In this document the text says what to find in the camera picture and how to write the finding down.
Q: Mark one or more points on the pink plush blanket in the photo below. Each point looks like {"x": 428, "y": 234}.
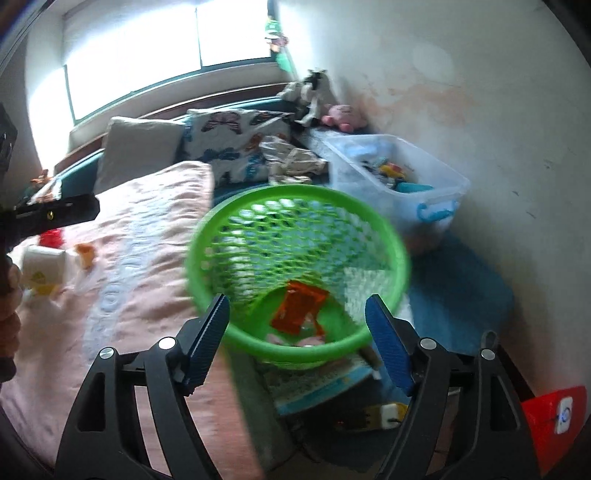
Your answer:
{"x": 129, "y": 286}

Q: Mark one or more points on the butterfly print pillow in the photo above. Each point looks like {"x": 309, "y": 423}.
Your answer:
{"x": 231, "y": 143}

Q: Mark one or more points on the bubble wrap sheet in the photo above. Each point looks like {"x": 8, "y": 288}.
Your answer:
{"x": 376, "y": 290}

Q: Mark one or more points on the green plastic mesh basket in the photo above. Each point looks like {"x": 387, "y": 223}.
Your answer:
{"x": 295, "y": 240}

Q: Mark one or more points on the orange snack wrapper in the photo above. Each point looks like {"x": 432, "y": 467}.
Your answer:
{"x": 299, "y": 309}

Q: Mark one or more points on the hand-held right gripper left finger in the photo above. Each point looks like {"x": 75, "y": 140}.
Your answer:
{"x": 207, "y": 341}

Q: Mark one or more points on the yellow and white small toy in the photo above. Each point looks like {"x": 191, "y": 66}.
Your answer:
{"x": 392, "y": 415}

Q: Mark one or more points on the picture book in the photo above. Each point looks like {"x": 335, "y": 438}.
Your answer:
{"x": 314, "y": 383}

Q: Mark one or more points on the pink round plush toy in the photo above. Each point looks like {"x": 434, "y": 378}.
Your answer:
{"x": 342, "y": 116}

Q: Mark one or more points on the grey plush toy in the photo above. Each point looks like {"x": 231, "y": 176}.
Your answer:
{"x": 290, "y": 90}

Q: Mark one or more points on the clear plastic storage box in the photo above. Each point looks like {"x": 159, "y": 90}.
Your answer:
{"x": 401, "y": 184}

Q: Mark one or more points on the black and white cow plush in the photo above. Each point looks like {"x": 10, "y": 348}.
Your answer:
{"x": 316, "y": 94}

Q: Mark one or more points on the silver foil wrapper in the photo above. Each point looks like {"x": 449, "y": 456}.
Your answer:
{"x": 46, "y": 191}

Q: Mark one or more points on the green toy pinwheel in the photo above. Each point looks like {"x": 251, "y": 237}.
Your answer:
{"x": 277, "y": 41}

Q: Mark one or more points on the red plastic object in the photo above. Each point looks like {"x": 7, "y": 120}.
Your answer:
{"x": 551, "y": 413}

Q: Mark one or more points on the crumpled patterned clothing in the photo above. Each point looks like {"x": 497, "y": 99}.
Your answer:
{"x": 291, "y": 159}

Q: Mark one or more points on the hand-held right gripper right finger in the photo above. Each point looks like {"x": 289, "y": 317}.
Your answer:
{"x": 388, "y": 341}

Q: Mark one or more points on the person's left hand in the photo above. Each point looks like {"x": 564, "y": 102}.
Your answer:
{"x": 10, "y": 323}

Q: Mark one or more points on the window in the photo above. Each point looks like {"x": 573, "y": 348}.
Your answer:
{"x": 161, "y": 50}

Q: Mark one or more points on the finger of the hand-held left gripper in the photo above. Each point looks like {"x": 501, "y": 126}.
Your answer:
{"x": 60, "y": 212}

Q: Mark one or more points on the small orange wrapper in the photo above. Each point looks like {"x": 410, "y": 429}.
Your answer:
{"x": 85, "y": 254}

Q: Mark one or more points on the small red wrapper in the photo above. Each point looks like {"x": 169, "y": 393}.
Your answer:
{"x": 51, "y": 239}

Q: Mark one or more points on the plain white pillow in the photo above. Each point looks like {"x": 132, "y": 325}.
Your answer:
{"x": 138, "y": 150}

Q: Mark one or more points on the juice bottle with green label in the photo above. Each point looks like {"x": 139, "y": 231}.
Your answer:
{"x": 42, "y": 272}

